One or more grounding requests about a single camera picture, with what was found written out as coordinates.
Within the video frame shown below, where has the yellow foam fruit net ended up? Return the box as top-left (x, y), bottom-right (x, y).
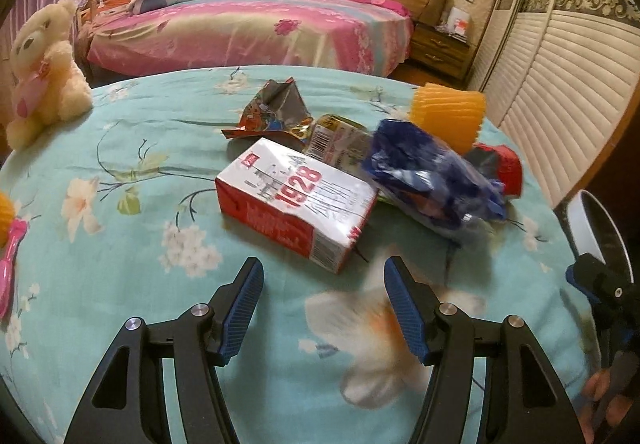
top-left (0, 191), bottom-right (16, 245)
top-left (410, 83), bottom-right (487, 156)

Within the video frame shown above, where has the brown snack wrapper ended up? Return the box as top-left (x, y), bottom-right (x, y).
top-left (300, 113), bottom-right (373, 170)

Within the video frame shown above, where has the wooden nightstand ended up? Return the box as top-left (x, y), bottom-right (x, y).
top-left (410, 22), bottom-right (473, 80)

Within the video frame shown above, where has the sliding door wardrobe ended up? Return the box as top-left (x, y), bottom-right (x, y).
top-left (467, 0), bottom-right (640, 205)

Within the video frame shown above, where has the bed with pink floral sheet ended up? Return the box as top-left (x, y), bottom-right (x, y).
top-left (85, 0), bottom-right (416, 78)

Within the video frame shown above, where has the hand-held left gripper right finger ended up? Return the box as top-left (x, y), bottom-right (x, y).
top-left (383, 255), bottom-right (583, 444)

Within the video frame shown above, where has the small wooden chair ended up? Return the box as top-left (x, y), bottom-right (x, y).
top-left (75, 0), bottom-right (108, 50)

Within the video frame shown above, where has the cream teddy bear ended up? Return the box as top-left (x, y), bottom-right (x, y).
top-left (6, 0), bottom-right (93, 150)

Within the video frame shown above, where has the teal floral tablecloth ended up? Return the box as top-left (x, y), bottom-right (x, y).
top-left (0, 67), bottom-right (596, 444)

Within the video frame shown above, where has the red and white carton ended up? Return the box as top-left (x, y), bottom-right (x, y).
top-left (215, 137), bottom-right (378, 274)

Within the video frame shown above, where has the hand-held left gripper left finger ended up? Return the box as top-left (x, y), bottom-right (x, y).
top-left (64, 257), bottom-right (265, 444)

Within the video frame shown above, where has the blue snack wrapper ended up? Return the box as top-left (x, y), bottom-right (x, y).
top-left (361, 118), bottom-right (508, 237)

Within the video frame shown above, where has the white box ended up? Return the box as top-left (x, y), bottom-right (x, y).
top-left (445, 7), bottom-right (471, 38)

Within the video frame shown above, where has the pink plastic toy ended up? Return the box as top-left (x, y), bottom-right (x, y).
top-left (0, 218), bottom-right (27, 320)

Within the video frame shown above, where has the red cup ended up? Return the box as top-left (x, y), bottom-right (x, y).
top-left (470, 141), bottom-right (525, 197)

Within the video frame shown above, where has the colourful foil wrapper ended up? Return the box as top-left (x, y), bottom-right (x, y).
top-left (221, 78), bottom-right (313, 141)

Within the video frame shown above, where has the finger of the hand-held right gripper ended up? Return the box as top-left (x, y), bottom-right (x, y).
top-left (566, 254), bottom-right (640, 318)
top-left (600, 317), bottom-right (638, 357)

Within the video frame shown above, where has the person's right hand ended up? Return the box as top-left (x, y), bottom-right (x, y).
top-left (582, 369), bottom-right (628, 442)

